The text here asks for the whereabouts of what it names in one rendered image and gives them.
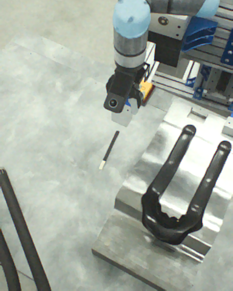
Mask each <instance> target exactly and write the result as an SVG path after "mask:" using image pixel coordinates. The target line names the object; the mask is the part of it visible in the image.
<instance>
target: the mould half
mask: <svg viewBox="0 0 233 291"><path fill-rule="evenodd" d="M192 107H193V105H191V104H188V103H186V102H184V101H180V100H179V99H176V98H175V99H174V101H173V103H172V104H171V107H170V108H169V110H168V112H166V115H165V116H164V118H163V120H162V123H161V124H160V126H159V127H158V128H157V131H156V133H155V134H154V137H153V139H152V140H151V141H150V143H149V145H148V147H147V149H146V151H145V152H144V154H143V155H142V157H141V158H140V160H139V161H138V163H137V164H136V165H135V166H134V167H133V169H132V171H131V172H130V173H129V175H128V176H127V177H126V179H125V180H124V182H123V184H122V186H121V188H120V189H119V191H118V193H117V194H116V197H115V205H114V208H113V211H112V213H111V214H110V216H109V217H108V220H107V221H106V223H105V225H104V227H103V228H102V230H101V231H100V234H99V235H98V237H97V239H96V241H95V242H94V244H93V246H92V248H91V249H92V253H93V254H94V255H96V256H99V258H101V259H103V260H105V261H107V262H108V263H110V264H113V266H115V267H117V268H119V269H121V270H123V271H125V273H128V274H129V275H131V276H133V277H135V278H137V279H138V280H140V281H141V282H144V283H145V284H147V285H149V286H151V287H152V288H154V289H155V290H158V291H190V289H191V287H192V284H193V282H194V279H195V276H197V273H198V270H199V268H200V266H201V263H202V260H203V258H205V255H206V254H207V253H208V251H209V250H210V249H211V247H212V246H213V244H214V241H215V239H216V236H217V234H218V231H219V229H220V227H221V224H222V222H223V219H224V217H225V213H226V210H227V207H228V205H229V203H230V200H231V197H232V194H233V137H231V136H228V135H225V134H223V133H222V131H223V127H224V125H225V122H226V120H225V119H222V118H219V117H217V116H215V115H214V114H211V113H209V112H208V117H207V119H206V120H205V122H204V124H200V123H199V122H197V121H194V120H193V119H190V118H187V115H188V113H189V111H190V110H191V108H192ZM188 124H192V125H194V126H195V127H196V129H197V131H196V134H195V136H194V138H193V140H192V142H191V144H190V145H189V148H188V150H187V152H186V154H185V156H184V158H183V159H182V161H181V163H180V165H179V167H178V169H177V172H176V174H174V176H173V178H172V180H171V182H170V183H169V185H168V187H167V188H166V190H165V191H164V193H163V196H162V197H161V199H160V204H161V211H162V212H164V213H167V214H168V215H169V217H171V216H176V217H177V219H179V218H180V216H181V215H182V214H185V213H186V211H187V208H188V205H189V204H190V203H191V200H192V198H193V196H194V193H195V191H196V189H197V188H198V186H199V184H200V181H201V179H202V177H203V175H204V173H205V172H206V169H207V167H208V165H209V163H210V160H211V158H212V156H213V155H214V153H215V150H216V148H217V146H218V143H220V141H223V140H227V141H229V142H231V144H232V150H231V153H230V155H229V157H228V159H227V161H226V164H225V166H224V168H223V171H222V173H221V175H220V176H219V179H218V181H217V183H216V185H215V188H214V191H212V194H211V197H210V198H209V202H208V204H207V206H206V210H205V212H204V215H203V227H202V228H201V229H200V230H198V231H196V232H192V233H191V234H188V236H187V237H185V239H184V240H183V242H182V243H181V244H179V245H177V246H173V245H170V244H167V243H164V242H162V241H160V240H159V239H156V238H155V237H154V236H153V235H152V234H151V233H150V232H149V231H148V230H147V229H146V228H145V227H144V225H143V224H142V222H141V218H142V206H141V197H142V195H143V194H144V193H146V190H147V188H148V186H149V184H150V183H152V181H153V180H154V179H155V177H156V175H157V174H158V172H160V169H161V168H162V166H163V164H164V162H165V160H166V159H167V158H168V156H169V154H170V152H171V150H172V148H173V146H174V144H175V143H176V141H177V139H178V137H179V135H180V133H181V130H182V129H183V127H185V126H186V125H188ZM106 239H108V240H109V241H110V246H108V247H106V246H105V245H104V241H105V240H106Z"/></svg>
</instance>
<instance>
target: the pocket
mask: <svg viewBox="0 0 233 291"><path fill-rule="evenodd" d="M207 117H208V115H205V114H204V113H202V112H199V111H197V110H195V109H193V107H192V108H191V110H190V111H189V113H188V115H187V118H190V119H193V120H194V121H197V122H199V123H200V124H204V122H205V120H206V119H207Z"/></svg>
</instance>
